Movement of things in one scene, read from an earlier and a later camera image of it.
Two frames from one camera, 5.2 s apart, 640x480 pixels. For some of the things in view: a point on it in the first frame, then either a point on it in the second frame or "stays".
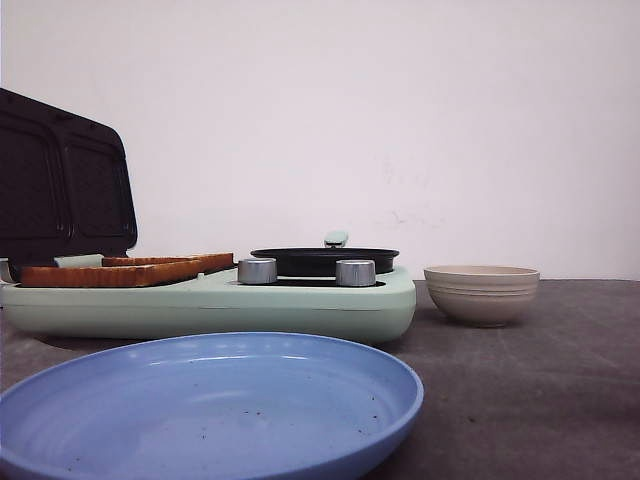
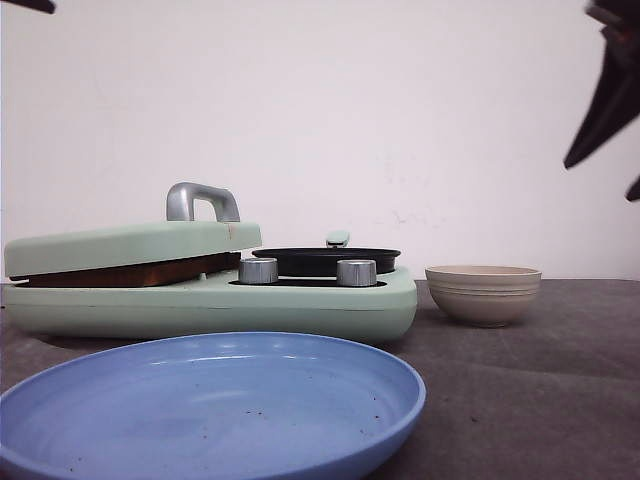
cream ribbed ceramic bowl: (483, 295) stays
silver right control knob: (355, 273) stays
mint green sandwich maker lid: (65, 185) → (181, 234)
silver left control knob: (257, 271) stays
